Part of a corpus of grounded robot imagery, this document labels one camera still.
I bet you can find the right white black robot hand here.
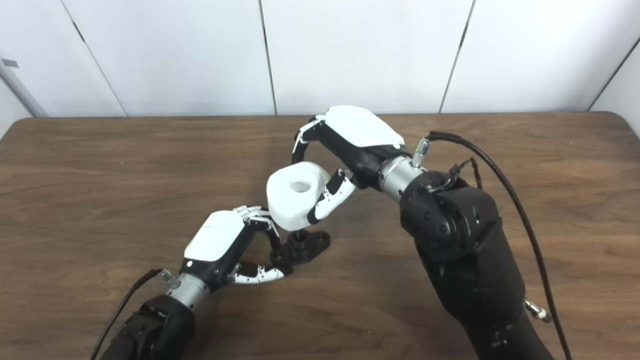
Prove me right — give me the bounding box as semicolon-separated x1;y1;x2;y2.
291;105;407;225

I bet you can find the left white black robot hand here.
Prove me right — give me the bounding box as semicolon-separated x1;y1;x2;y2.
178;204;294;292

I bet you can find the black flanged holder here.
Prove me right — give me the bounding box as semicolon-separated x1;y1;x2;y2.
269;228;332;267

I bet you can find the round white piece with holes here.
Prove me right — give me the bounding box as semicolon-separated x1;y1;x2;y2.
266;161;332;233

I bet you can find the thin black right arm wire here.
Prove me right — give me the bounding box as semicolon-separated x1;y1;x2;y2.
424;157;484;194

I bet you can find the thick black left wrist cable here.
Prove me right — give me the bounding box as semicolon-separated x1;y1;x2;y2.
89;268;175;360

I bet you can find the thick black wrist cable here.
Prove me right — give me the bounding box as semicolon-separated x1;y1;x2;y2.
428;130;574;360
89;268;175;360

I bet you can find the thick black right wrist cable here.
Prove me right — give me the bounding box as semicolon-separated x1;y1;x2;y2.
428;130;574;360

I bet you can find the grey wall corner post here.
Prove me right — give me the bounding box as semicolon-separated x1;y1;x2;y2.
0;49;49;119

